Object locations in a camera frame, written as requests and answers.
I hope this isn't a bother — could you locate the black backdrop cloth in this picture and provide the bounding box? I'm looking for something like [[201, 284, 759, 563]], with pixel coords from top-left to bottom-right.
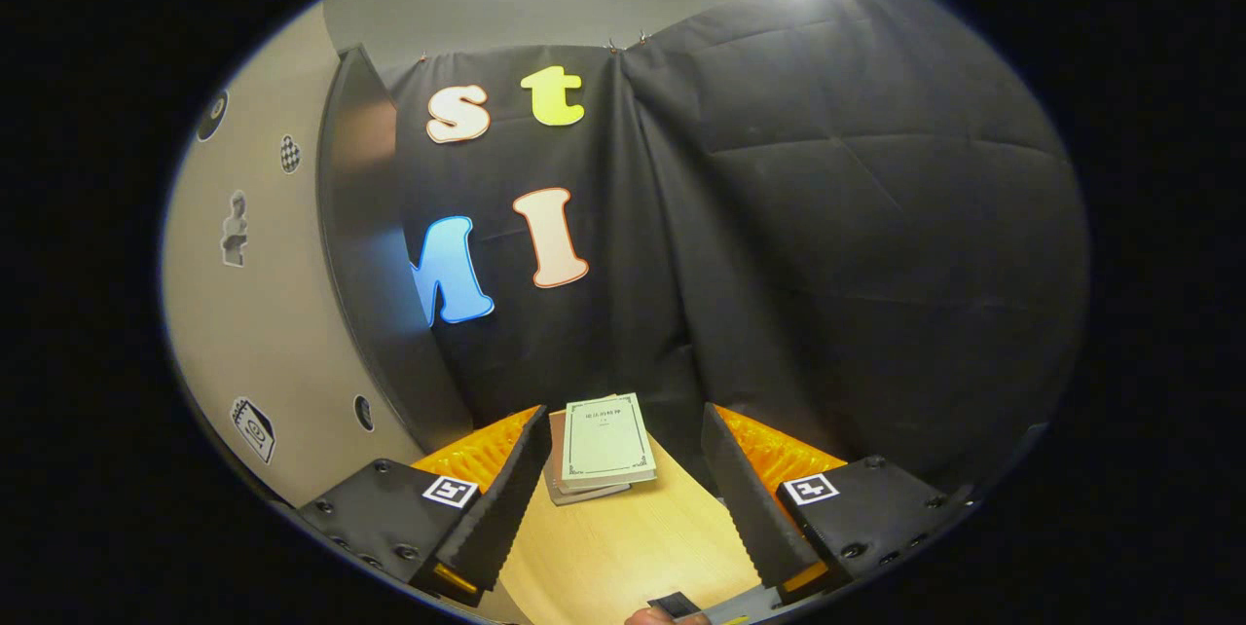
[[385, 0, 1089, 495]]

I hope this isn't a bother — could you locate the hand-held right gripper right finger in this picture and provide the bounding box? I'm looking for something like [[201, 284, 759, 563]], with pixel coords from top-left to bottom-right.
[[701, 402, 974, 607]]

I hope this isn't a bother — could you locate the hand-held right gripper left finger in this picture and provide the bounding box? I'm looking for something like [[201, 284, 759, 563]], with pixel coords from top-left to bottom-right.
[[295, 404, 554, 608]]

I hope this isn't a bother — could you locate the pale green cover book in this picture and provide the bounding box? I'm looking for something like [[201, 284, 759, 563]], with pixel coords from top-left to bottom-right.
[[562, 392, 659, 495]]

